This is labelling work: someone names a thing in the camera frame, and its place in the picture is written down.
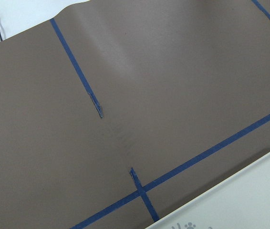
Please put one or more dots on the white bear tray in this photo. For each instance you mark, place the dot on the white bear tray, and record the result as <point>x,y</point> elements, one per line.
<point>241,201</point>

